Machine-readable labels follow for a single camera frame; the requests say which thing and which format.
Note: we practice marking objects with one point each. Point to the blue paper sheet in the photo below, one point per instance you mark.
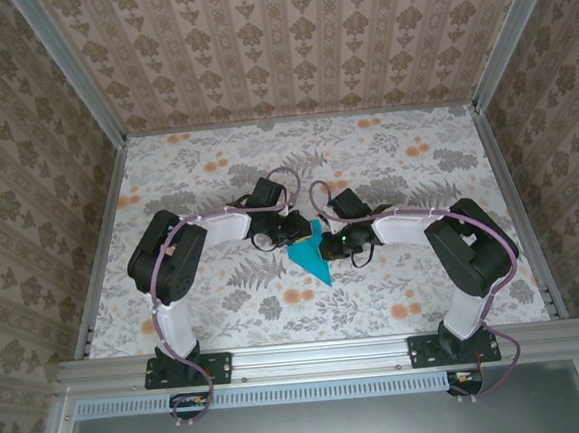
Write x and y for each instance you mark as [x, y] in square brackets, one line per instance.
[313, 260]

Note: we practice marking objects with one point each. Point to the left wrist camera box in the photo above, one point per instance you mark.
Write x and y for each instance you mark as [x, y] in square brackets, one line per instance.
[301, 221]

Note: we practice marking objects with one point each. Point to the aluminium frame post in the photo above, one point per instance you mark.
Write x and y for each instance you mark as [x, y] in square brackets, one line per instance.
[73, 68]
[510, 33]

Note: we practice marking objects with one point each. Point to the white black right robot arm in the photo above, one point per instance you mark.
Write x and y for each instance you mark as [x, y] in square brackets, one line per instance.
[401, 228]

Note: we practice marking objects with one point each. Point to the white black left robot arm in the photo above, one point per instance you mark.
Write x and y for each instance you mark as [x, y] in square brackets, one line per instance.
[220, 229]

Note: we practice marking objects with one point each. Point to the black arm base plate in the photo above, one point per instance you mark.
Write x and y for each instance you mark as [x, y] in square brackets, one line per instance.
[423, 351]
[218, 367]

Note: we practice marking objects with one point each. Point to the grey metal panel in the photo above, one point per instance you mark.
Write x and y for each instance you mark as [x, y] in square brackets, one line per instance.
[336, 428]

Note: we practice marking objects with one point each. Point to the floral tablecloth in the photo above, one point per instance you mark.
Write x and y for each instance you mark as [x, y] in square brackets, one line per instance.
[214, 152]

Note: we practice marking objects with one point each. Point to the wide aluminium mounting rail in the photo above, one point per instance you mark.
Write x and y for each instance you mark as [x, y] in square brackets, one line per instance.
[320, 357]

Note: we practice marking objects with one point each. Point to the aluminium side rail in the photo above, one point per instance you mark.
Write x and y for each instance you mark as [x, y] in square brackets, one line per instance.
[102, 241]
[517, 208]

